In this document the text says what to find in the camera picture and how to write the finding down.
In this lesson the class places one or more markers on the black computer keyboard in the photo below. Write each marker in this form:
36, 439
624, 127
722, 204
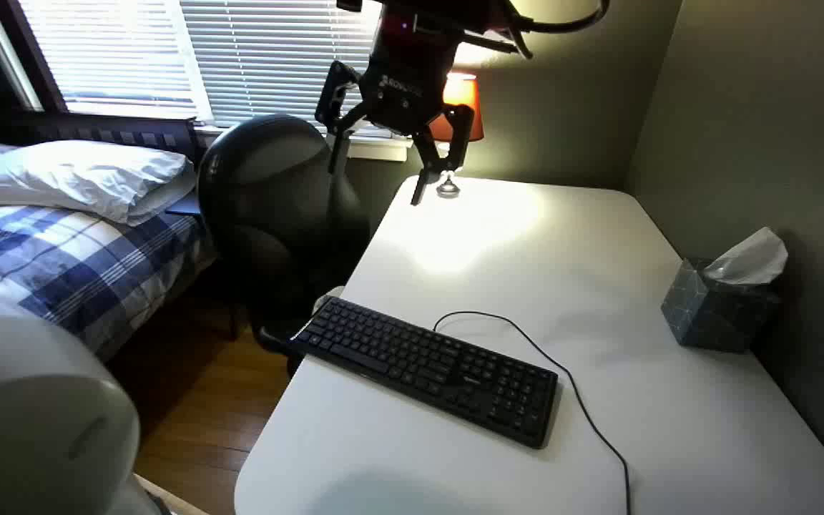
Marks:
463, 377

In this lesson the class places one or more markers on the white window blinds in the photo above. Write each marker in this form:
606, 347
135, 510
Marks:
211, 60

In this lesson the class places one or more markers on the white rounded robot base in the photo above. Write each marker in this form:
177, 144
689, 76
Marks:
68, 429

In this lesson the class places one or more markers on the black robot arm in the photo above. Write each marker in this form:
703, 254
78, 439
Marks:
487, 24

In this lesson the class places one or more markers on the orange table lamp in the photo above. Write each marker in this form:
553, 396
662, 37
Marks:
457, 127

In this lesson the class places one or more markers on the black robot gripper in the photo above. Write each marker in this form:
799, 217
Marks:
401, 90

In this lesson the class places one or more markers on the blue plaid bed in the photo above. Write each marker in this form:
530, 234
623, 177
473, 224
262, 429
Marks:
99, 277

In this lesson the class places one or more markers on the grey tissue box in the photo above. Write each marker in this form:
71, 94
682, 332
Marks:
729, 302

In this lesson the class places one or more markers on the white pillow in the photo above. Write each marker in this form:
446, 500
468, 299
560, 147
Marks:
122, 183

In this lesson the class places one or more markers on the black office chair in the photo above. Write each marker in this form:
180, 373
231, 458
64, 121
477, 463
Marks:
287, 227

